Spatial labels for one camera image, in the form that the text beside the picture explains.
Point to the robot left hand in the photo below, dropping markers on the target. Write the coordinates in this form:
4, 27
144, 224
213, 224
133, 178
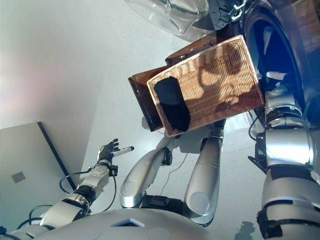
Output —
106, 152

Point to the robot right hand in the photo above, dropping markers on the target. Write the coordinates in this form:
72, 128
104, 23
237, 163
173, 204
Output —
276, 76

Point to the black garment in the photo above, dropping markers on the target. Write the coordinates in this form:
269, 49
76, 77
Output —
172, 100

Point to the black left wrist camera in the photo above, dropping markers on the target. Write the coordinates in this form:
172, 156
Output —
114, 170

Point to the wicker laundry basket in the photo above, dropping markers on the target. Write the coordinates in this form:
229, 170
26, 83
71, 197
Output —
217, 82

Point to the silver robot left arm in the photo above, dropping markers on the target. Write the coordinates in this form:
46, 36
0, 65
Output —
97, 175

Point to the robot right leg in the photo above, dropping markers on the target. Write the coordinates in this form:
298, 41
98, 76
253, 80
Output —
205, 180

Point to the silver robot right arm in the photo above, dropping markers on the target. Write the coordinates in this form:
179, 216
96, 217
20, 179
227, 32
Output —
285, 150

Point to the round glass washer door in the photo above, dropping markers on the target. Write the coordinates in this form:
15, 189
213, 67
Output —
175, 12

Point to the grey partition with blue edge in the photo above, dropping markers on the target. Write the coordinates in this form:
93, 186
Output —
27, 170

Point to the grey front-load washing machine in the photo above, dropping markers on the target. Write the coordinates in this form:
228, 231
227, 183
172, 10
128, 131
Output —
287, 37

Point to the grey robot torso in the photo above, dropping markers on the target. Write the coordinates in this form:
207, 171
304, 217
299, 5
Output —
150, 225

